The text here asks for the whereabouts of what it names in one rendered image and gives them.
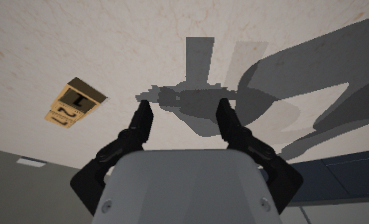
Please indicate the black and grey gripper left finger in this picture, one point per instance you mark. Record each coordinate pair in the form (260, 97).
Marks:
(89, 183)

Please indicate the tan calendar cube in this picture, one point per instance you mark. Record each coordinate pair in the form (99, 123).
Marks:
(59, 119)
(72, 105)

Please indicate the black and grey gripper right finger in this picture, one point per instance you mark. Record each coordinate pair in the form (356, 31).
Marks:
(284, 181)

